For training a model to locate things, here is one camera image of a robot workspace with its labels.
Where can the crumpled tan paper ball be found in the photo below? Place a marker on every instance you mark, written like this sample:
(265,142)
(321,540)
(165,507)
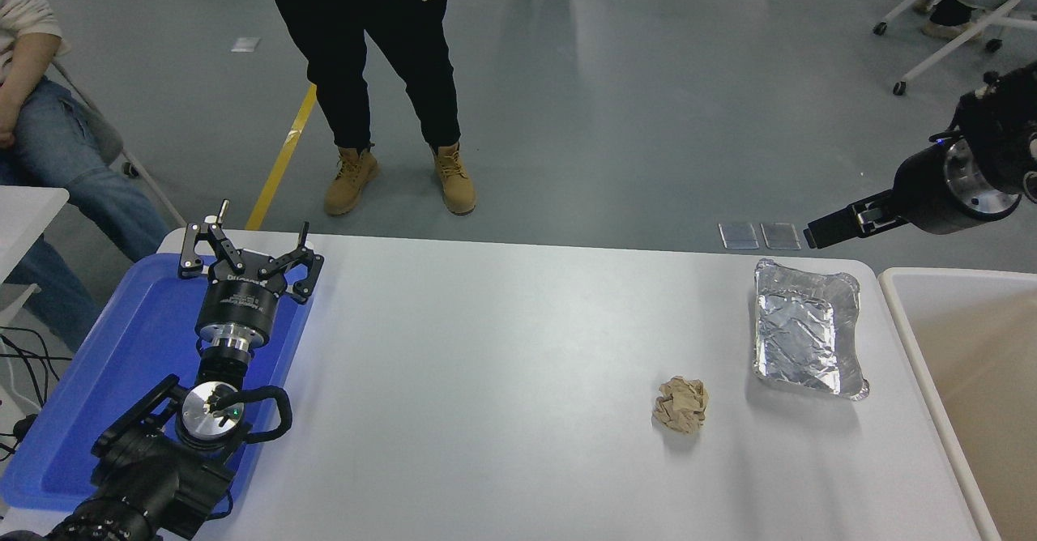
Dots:
(680,405)

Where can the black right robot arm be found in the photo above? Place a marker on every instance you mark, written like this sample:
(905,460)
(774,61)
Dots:
(1004,128)

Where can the grey chair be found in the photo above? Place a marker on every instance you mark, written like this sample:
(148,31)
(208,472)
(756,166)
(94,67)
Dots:
(101,132)

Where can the clear floor plate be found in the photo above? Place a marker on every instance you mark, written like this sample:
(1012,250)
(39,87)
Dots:
(739,236)
(780,236)

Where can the seated person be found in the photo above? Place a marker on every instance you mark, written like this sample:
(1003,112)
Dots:
(49,144)

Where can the small white side table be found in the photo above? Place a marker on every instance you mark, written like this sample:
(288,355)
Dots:
(24,217)

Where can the silver foil tray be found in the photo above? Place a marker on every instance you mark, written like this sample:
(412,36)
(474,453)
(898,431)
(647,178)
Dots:
(798,338)

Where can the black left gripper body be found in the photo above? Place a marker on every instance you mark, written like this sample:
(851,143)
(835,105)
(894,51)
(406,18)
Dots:
(239,304)

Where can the large pale bin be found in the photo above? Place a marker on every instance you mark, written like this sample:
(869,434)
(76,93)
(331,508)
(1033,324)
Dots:
(988,379)

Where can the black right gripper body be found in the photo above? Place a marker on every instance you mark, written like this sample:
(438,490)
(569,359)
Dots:
(928,193)

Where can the person's hand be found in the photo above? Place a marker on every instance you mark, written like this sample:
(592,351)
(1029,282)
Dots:
(5,118)

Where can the blue plastic tray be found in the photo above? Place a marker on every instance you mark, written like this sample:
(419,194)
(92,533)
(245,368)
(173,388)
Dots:
(121,347)

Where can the standing person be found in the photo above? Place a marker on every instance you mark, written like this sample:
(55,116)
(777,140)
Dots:
(364,47)

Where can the white paper scrap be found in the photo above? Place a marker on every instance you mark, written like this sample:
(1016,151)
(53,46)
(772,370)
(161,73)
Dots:
(245,44)

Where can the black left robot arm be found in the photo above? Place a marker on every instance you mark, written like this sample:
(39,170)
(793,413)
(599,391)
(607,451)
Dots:
(146,476)

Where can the white rolling chair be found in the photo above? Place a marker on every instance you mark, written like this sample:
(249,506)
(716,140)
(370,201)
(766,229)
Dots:
(964,31)

